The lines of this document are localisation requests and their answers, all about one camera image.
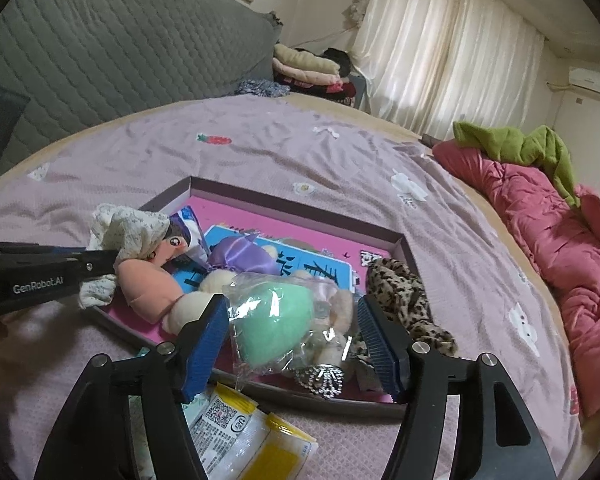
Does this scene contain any pink folded cloth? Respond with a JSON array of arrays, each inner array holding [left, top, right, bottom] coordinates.
[[271, 57, 341, 86]]

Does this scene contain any white air conditioner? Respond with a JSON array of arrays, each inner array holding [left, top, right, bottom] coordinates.
[[569, 66, 600, 97]]

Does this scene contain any green makeup sponge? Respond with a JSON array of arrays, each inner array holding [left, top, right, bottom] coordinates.
[[222, 272, 353, 391]]

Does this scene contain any shallow purple cardboard box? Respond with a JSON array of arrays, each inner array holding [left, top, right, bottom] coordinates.
[[87, 176, 421, 418]]

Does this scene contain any pink quilt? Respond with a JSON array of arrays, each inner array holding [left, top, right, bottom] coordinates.
[[432, 140, 600, 418]]

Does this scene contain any grey bedside cabinet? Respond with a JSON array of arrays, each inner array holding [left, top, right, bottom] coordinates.
[[350, 72, 370, 108]]

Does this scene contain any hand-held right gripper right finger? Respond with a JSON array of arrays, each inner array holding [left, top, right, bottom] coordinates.
[[356, 294, 558, 480]]

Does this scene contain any white floral scrunchie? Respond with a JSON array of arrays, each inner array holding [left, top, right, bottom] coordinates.
[[77, 203, 171, 309]]

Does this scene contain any white sheer curtain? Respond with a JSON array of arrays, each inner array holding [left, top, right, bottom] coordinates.
[[355, 0, 546, 141]]

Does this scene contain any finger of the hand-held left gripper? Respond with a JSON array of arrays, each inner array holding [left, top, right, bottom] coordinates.
[[10, 244, 120, 282]]

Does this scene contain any purple printed blanket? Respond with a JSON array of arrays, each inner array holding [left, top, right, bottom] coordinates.
[[0, 94, 583, 480]]

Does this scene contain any cream folded cloth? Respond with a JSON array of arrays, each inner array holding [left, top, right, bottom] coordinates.
[[272, 42, 338, 73]]

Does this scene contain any purple satin scrunchie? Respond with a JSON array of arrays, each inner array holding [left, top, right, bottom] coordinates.
[[207, 234, 281, 276]]

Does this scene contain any yellow white packet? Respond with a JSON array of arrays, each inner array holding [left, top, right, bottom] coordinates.
[[187, 382, 318, 480]]

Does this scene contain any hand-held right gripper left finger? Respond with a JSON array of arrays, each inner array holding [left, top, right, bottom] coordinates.
[[32, 292, 231, 480]]

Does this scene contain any grey quilted headboard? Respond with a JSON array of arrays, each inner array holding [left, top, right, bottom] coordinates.
[[0, 0, 281, 181]]

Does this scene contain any peach makeup sponge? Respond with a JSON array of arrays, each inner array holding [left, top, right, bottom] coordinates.
[[116, 257, 186, 325]]

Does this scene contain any pink picture book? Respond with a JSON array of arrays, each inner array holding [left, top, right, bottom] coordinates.
[[107, 195, 396, 403]]

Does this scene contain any black garment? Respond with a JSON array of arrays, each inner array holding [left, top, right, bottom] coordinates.
[[325, 47, 353, 76]]

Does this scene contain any dark red clothes pile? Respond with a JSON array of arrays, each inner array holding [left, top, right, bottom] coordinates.
[[275, 72, 356, 103]]

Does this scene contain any leopard print scrunchie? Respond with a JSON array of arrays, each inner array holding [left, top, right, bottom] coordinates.
[[352, 258, 458, 361]]

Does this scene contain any green fleece blanket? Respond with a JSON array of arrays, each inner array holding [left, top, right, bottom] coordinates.
[[452, 121, 581, 208]]

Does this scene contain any dark floral cloth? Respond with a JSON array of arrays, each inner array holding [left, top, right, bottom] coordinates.
[[235, 79, 291, 98]]

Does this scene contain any pink plush bunny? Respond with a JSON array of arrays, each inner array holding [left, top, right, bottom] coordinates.
[[280, 270, 361, 401]]

